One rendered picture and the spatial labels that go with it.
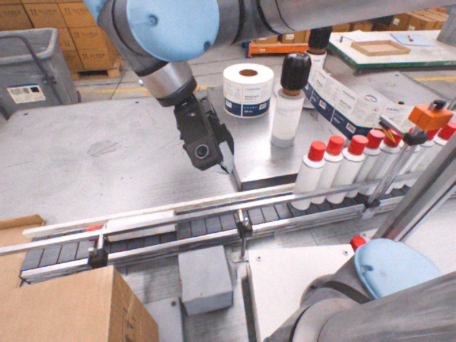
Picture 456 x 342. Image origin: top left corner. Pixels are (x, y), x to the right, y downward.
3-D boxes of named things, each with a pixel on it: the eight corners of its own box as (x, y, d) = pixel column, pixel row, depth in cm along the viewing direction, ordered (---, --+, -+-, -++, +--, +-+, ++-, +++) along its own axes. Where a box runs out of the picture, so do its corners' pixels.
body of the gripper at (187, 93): (220, 118, 50) (191, 64, 42) (229, 140, 44) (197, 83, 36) (189, 134, 51) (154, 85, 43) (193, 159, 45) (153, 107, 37)
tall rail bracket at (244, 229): (241, 235, 65) (245, 195, 54) (250, 260, 60) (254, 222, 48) (230, 237, 64) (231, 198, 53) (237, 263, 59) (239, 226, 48)
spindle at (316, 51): (310, 86, 117) (327, 17, 97) (319, 94, 111) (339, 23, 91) (293, 87, 116) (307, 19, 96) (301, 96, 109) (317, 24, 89)
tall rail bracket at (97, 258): (126, 258, 60) (102, 221, 49) (124, 288, 55) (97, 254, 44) (112, 261, 60) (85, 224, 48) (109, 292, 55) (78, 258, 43)
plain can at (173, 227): (174, 205, 60) (87, 218, 57) (176, 222, 56) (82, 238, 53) (178, 217, 63) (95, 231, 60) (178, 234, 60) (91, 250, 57)
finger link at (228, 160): (237, 154, 55) (219, 123, 49) (243, 170, 51) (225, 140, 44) (224, 159, 55) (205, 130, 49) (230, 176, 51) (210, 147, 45)
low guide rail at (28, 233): (408, 167, 75) (412, 162, 74) (411, 169, 74) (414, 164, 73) (28, 234, 58) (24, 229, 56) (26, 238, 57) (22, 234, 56)
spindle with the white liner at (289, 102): (288, 131, 91) (306, 47, 71) (298, 146, 85) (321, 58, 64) (266, 134, 90) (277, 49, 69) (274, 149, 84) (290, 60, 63)
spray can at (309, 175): (305, 195, 69) (325, 136, 54) (311, 210, 65) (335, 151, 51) (287, 197, 68) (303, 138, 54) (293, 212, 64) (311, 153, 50)
